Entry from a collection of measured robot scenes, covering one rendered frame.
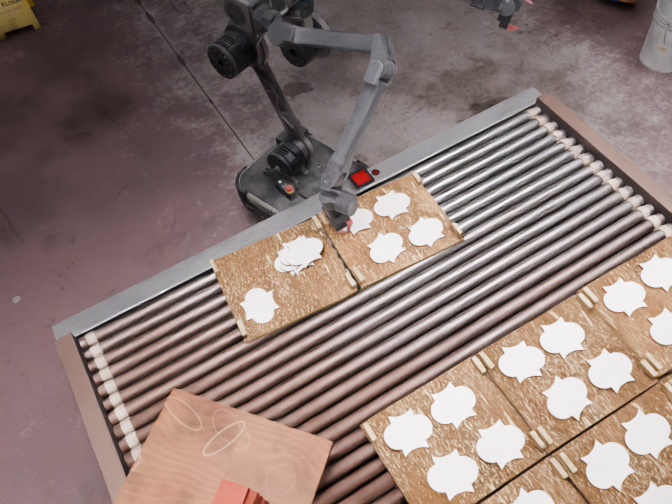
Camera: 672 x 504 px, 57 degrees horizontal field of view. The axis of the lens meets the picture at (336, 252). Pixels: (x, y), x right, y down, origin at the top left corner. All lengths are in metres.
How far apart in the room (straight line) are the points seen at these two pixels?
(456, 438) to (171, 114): 2.94
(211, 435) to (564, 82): 3.21
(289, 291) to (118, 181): 2.01
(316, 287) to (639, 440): 1.07
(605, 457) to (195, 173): 2.71
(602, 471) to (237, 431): 1.01
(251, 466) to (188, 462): 0.18
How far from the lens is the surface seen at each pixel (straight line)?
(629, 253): 2.34
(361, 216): 2.25
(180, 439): 1.87
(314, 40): 2.10
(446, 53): 4.38
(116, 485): 1.99
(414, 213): 2.27
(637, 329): 2.17
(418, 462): 1.88
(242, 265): 2.19
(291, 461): 1.78
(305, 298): 2.09
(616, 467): 1.97
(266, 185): 3.31
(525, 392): 1.98
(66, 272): 3.64
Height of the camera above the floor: 2.75
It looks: 56 degrees down
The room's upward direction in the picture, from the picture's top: 7 degrees counter-clockwise
